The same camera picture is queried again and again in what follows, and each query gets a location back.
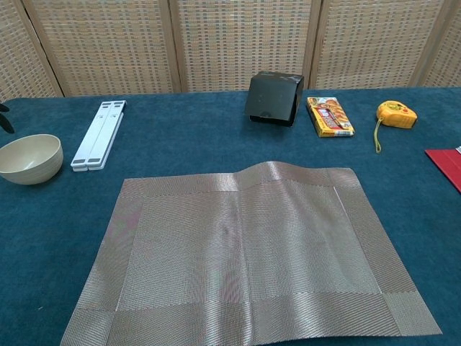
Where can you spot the black cardboard box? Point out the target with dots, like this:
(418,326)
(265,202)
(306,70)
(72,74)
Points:
(270,95)

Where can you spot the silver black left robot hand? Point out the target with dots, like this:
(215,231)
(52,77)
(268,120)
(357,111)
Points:
(5,124)

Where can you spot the red folder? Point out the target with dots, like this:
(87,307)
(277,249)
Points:
(448,166)

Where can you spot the woven rattan folding screen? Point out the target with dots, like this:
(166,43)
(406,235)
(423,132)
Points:
(234,43)

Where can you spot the white folded laptop stand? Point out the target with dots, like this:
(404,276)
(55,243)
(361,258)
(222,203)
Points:
(97,137)

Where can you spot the blue felt table cover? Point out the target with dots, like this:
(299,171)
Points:
(187,144)

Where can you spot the cream round bowl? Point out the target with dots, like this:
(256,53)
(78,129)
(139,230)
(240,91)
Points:
(30,162)

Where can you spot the yellow snack box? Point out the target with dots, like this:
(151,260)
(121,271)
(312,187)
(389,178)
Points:
(329,117)

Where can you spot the yellow tape measure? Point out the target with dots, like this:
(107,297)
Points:
(396,113)

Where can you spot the brown woven placemat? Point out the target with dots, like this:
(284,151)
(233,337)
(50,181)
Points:
(234,259)

